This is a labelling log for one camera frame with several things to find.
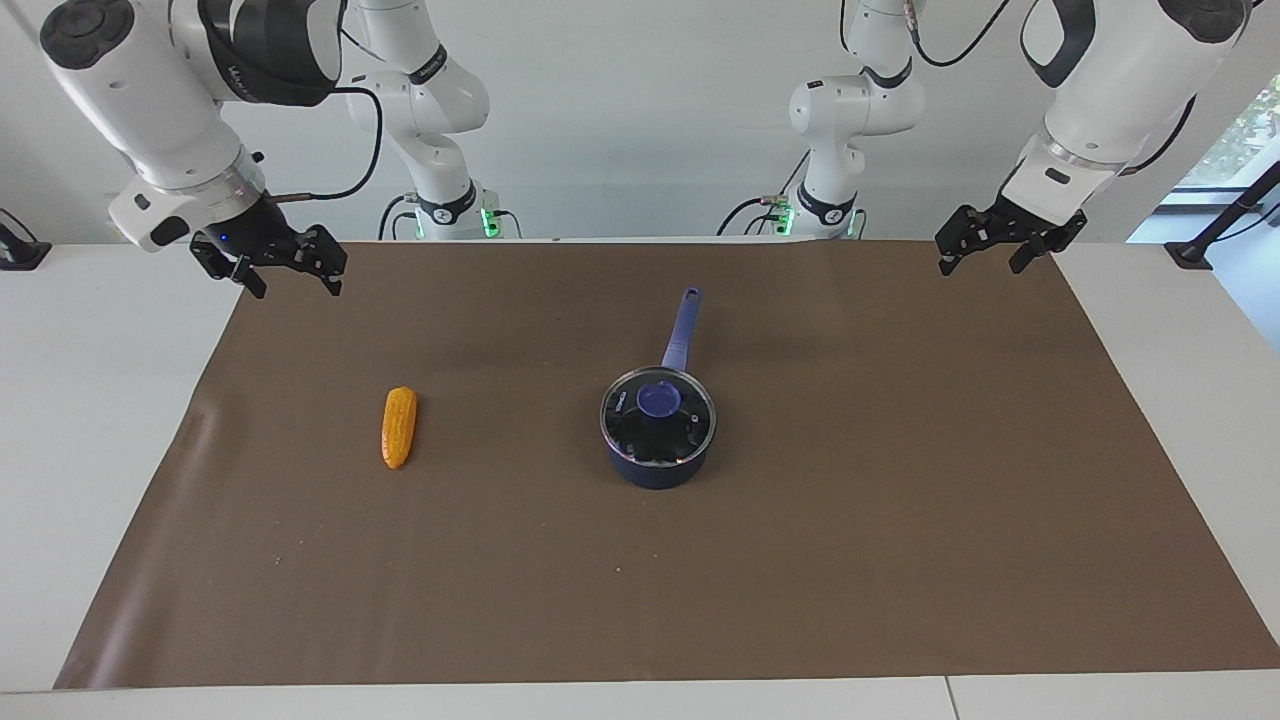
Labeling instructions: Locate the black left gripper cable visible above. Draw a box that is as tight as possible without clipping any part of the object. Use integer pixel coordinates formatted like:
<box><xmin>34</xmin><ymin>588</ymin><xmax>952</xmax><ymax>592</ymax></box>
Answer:
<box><xmin>1118</xmin><ymin>95</ymin><xmax>1198</xmax><ymax>179</ymax></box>

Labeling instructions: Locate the black metal stand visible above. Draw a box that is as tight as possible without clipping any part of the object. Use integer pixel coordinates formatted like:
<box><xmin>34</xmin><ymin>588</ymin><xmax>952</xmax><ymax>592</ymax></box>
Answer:
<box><xmin>1163</xmin><ymin>160</ymin><xmax>1280</xmax><ymax>271</ymax></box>

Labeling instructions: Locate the black left shoulder cable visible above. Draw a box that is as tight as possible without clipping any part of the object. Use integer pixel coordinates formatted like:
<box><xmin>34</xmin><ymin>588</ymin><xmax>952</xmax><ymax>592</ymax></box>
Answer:
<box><xmin>900</xmin><ymin>0</ymin><xmax>1013</xmax><ymax>69</ymax></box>

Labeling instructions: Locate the brown table mat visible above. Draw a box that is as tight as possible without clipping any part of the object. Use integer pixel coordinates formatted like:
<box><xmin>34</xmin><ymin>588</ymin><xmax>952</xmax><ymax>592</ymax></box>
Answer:
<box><xmin>55</xmin><ymin>240</ymin><xmax>1280</xmax><ymax>691</ymax></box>

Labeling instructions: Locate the glass lid with blue knob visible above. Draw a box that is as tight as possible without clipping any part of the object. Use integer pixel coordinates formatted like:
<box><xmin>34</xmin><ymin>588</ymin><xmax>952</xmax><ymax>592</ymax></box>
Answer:
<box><xmin>600</xmin><ymin>367</ymin><xmax>718</xmax><ymax>469</ymax></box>

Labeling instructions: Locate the black left base cable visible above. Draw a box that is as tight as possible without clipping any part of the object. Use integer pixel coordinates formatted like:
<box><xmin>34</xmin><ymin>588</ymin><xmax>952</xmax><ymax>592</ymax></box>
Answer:
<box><xmin>716</xmin><ymin>150</ymin><xmax>809</xmax><ymax>238</ymax></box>

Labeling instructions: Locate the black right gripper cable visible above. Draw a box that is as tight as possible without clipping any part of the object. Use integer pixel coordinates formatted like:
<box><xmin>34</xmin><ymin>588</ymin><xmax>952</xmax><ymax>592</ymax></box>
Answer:
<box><xmin>265</xmin><ymin>85</ymin><xmax>386</xmax><ymax>204</ymax></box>

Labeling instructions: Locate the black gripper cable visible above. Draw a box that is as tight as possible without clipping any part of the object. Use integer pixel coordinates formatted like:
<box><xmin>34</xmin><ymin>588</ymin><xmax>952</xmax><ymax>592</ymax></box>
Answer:
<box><xmin>265</xmin><ymin>85</ymin><xmax>386</xmax><ymax>204</ymax></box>
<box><xmin>1118</xmin><ymin>95</ymin><xmax>1198</xmax><ymax>179</ymax></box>

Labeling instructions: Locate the yellow corn cob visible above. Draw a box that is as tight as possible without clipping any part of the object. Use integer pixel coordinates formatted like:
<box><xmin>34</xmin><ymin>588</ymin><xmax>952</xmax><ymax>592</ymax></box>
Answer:
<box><xmin>382</xmin><ymin>387</ymin><xmax>419</xmax><ymax>470</ymax></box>

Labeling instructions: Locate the black table clamp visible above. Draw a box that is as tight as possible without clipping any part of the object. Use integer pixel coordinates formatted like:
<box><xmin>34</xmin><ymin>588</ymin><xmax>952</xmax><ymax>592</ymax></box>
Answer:
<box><xmin>0</xmin><ymin>208</ymin><xmax>53</xmax><ymax>271</ymax></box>

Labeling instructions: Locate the black base cable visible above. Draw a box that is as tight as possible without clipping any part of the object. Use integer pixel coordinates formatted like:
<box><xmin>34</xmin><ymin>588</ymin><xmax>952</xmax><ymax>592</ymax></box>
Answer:
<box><xmin>377</xmin><ymin>193</ymin><xmax>421</xmax><ymax>241</ymax></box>
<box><xmin>716</xmin><ymin>150</ymin><xmax>809</xmax><ymax>238</ymax></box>

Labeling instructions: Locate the black right base cable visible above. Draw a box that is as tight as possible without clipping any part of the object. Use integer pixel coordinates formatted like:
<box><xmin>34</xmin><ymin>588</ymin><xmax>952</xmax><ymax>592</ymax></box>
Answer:
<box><xmin>377</xmin><ymin>193</ymin><xmax>421</xmax><ymax>241</ymax></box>

